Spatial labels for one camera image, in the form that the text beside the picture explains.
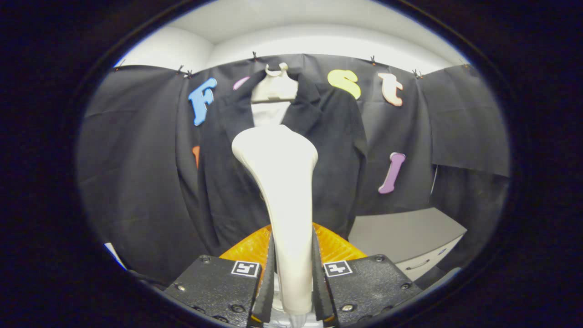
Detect row of black clips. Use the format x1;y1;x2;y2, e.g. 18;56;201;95
114;51;470;79

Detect black backdrop cloth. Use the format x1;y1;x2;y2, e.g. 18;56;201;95
77;54;511;285

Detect black blazer jacket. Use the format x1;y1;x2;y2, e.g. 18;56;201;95
198;68;368;256

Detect grey cabinet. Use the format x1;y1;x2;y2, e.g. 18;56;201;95
348;207;468;282

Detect white garment steamer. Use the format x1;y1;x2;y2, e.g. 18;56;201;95
231;124;318;327

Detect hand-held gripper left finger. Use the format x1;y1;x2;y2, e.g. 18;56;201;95
164;224;276;328

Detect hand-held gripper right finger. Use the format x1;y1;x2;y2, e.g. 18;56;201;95
312;222;424;328

